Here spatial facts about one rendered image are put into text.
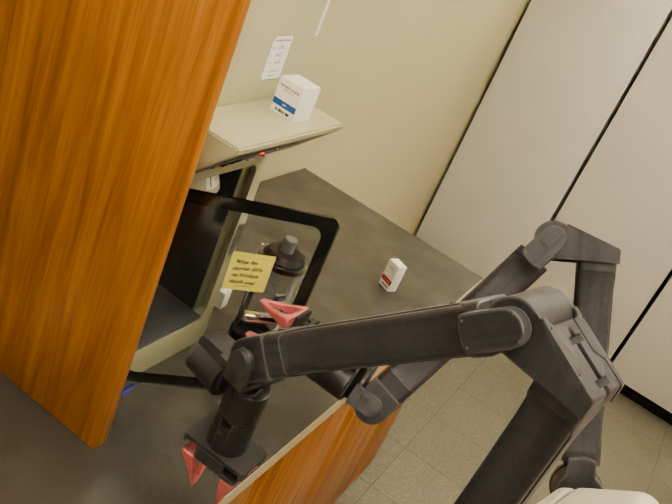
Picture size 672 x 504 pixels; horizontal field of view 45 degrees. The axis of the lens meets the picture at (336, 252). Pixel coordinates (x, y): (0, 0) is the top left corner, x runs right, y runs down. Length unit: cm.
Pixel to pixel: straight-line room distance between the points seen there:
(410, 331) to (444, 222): 361
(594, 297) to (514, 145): 301
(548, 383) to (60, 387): 89
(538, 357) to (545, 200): 350
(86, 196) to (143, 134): 16
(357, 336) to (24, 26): 69
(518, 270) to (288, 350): 45
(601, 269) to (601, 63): 290
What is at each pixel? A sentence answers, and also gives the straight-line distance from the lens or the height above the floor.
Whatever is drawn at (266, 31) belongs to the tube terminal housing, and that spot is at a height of 163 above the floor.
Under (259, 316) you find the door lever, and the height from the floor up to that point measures 121.
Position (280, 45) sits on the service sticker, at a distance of 136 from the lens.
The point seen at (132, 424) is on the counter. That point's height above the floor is 94.
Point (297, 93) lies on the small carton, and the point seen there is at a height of 156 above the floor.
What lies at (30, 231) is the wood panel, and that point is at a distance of 136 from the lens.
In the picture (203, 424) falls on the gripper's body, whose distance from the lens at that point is 115.
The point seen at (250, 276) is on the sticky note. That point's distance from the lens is 138.
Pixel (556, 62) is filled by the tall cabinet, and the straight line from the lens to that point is 416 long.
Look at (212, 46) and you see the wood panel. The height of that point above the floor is 165.
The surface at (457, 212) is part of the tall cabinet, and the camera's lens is 441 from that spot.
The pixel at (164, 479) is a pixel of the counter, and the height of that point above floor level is 94.
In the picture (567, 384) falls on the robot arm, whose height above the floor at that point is 160.
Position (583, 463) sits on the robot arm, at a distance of 127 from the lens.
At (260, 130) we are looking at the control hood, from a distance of 125.
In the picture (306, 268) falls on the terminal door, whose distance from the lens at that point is 140.
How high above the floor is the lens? 195
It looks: 27 degrees down
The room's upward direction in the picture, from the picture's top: 24 degrees clockwise
